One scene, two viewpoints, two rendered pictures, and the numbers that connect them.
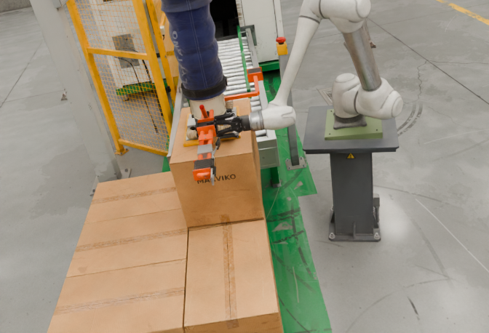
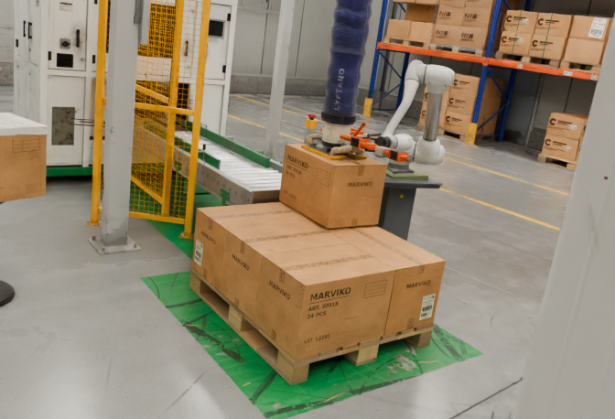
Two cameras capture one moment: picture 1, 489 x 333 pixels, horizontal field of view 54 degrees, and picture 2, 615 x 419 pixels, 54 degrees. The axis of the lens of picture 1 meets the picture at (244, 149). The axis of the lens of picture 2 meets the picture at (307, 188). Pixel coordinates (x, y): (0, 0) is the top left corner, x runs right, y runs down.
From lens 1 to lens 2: 2.79 m
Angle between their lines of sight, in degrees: 39
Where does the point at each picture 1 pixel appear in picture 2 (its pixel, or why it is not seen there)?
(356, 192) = (398, 228)
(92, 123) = (125, 169)
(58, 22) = (134, 59)
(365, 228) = not seen: hidden behind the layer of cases
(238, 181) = (372, 188)
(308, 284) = not seen: hidden behind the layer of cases
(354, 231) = not seen: hidden behind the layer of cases
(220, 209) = (354, 212)
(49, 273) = (125, 308)
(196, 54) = (353, 88)
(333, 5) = (436, 73)
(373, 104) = (432, 150)
